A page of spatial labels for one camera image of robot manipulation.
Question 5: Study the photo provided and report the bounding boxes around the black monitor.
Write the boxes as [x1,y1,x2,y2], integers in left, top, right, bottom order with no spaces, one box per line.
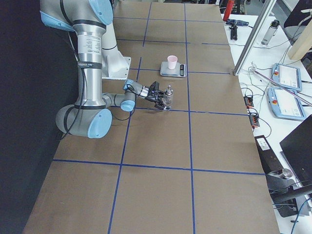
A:
[280,116,312,182]

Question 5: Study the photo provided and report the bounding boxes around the black power box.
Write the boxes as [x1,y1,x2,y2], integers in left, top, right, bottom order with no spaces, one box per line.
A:
[254,135,283,174]

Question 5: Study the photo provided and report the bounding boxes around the glass sauce bottle metal cap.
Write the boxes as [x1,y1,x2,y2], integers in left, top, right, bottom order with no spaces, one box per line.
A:
[163,85,174,107]

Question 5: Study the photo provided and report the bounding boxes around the orange black connector strip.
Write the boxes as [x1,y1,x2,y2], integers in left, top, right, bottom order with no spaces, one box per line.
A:
[243,96,254,109]

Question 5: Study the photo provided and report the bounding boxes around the near teach pendant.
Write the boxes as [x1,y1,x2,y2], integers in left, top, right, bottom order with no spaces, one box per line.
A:
[267,87,307,121]

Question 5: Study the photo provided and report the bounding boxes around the grey water bottle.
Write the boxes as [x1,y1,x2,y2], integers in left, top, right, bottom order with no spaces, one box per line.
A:
[261,19,280,45]

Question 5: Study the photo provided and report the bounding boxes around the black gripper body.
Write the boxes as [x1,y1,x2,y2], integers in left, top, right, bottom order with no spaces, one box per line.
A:
[145,81,163,103]

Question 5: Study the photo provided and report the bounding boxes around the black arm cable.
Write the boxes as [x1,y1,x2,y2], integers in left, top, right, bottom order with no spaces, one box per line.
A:
[63,31,137,141]

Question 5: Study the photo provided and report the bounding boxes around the pink plastic cup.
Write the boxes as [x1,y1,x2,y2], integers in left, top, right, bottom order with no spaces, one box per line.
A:
[167,55,178,70]

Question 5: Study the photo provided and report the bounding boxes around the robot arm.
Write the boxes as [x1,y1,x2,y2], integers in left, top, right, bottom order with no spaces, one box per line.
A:
[40,0,171,138]

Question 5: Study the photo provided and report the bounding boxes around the far teach pendant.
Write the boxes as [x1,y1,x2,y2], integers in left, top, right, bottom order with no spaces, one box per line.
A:
[272,63,302,91]

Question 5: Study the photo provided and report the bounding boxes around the aluminium frame post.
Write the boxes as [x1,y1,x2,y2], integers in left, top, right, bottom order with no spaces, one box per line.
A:
[233,0,276,76]

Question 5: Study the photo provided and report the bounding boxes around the silver digital kitchen scale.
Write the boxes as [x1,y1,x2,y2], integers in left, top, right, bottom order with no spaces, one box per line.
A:
[160,61,187,78]

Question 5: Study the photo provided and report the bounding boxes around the red bottle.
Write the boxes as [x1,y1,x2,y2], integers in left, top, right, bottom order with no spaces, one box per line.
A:
[223,0,234,21]

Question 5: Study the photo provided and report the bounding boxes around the teach pendant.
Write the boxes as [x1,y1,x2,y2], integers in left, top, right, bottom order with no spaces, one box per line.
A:
[272,63,302,91]
[267,87,307,121]

